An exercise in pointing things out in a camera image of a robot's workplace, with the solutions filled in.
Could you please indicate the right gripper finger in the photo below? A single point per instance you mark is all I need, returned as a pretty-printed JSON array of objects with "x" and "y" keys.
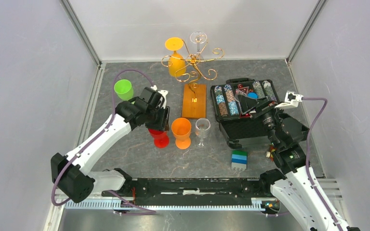
[
  {"x": 248, "y": 105},
  {"x": 263, "y": 103}
]

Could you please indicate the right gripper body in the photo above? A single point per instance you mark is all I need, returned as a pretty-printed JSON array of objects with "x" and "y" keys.
[{"x": 268, "y": 115}]

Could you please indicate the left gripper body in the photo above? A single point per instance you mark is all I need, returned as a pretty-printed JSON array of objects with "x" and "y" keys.
[{"x": 157, "y": 118}]

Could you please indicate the red wine glass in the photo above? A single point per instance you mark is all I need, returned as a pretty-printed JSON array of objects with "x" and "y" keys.
[{"x": 161, "y": 139}]

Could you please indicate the orange wine glass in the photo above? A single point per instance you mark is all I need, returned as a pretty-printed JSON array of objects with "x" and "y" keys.
[{"x": 181, "y": 129}]

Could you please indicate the green wine glass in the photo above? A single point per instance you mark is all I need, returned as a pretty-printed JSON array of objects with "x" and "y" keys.
[{"x": 123, "y": 89}]

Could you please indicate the clear wine glass front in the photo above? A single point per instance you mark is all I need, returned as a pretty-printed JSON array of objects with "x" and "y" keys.
[{"x": 203, "y": 127}]

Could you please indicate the clear wine glass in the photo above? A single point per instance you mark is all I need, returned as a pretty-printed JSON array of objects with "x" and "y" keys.
[
  {"x": 198, "y": 38},
  {"x": 203, "y": 127}
]

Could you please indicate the yellow wine glass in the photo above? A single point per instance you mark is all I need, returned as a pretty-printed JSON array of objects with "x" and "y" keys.
[{"x": 176, "y": 63}]

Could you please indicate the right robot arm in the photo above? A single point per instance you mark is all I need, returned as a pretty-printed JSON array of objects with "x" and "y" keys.
[{"x": 293, "y": 181}]

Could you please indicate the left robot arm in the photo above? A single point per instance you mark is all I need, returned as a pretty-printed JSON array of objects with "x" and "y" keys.
[{"x": 72, "y": 173}]

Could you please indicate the clear wine glass back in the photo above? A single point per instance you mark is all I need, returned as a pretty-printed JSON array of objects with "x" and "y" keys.
[{"x": 198, "y": 38}]

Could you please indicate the black poker chip case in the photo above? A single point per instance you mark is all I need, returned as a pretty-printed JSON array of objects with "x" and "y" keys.
[{"x": 239, "y": 130}]

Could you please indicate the small colourful toy car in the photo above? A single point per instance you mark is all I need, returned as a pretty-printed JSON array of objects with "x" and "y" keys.
[{"x": 270, "y": 152}]

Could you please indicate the blue green toy block stack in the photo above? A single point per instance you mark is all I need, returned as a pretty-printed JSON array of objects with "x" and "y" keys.
[{"x": 239, "y": 159}]

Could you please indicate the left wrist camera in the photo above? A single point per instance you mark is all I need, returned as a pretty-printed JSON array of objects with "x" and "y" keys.
[{"x": 161, "y": 96}]

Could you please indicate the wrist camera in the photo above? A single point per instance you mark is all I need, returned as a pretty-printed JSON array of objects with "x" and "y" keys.
[
  {"x": 291, "y": 100},
  {"x": 161, "y": 96}
]

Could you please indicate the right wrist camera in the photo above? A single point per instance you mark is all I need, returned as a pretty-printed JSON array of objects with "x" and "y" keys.
[{"x": 291, "y": 100}]

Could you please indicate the gold wire wooden glass rack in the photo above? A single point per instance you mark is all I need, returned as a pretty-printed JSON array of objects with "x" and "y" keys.
[{"x": 195, "y": 94}]

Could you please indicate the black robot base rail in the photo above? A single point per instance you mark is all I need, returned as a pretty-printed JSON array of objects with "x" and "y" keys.
[{"x": 194, "y": 191}]

